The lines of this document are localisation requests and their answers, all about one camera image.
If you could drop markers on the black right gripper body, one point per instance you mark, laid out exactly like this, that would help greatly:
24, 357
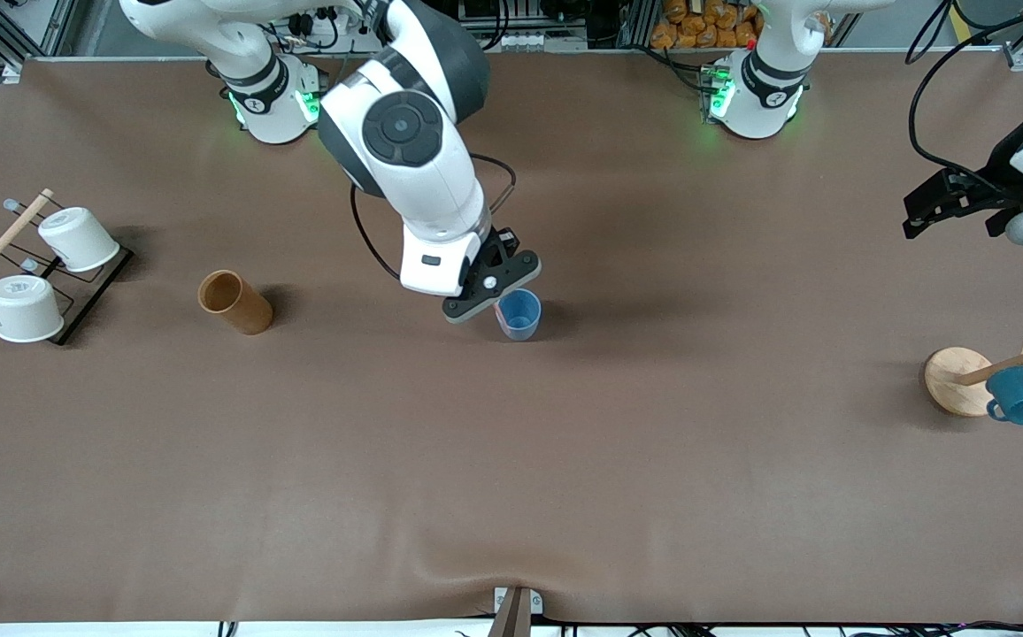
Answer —
503, 241

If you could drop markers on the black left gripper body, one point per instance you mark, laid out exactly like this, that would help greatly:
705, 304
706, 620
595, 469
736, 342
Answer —
1001, 166

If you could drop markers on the blue plastic cup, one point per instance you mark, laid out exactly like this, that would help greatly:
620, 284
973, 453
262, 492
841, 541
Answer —
522, 320

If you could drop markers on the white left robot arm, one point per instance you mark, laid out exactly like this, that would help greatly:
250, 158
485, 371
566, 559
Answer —
759, 88

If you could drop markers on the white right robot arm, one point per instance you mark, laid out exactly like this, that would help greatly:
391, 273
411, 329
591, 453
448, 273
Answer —
414, 177

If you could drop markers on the brown cylindrical holder cup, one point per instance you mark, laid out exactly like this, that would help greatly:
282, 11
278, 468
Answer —
242, 311

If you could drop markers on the white cup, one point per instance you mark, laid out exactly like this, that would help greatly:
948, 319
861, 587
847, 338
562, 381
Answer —
25, 310
82, 239

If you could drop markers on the wooden mug tree stand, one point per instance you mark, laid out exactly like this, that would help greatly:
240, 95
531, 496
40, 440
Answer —
954, 380

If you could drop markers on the teal enamel mug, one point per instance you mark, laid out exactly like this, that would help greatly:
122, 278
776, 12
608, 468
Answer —
1020, 394

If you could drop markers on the brown table mat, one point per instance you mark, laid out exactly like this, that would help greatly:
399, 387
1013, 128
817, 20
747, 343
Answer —
511, 460

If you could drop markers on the white power strip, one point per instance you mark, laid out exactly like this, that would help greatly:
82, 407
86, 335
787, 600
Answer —
334, 25

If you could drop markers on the orange bread pile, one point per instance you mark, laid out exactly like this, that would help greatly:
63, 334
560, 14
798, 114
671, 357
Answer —
697, 25

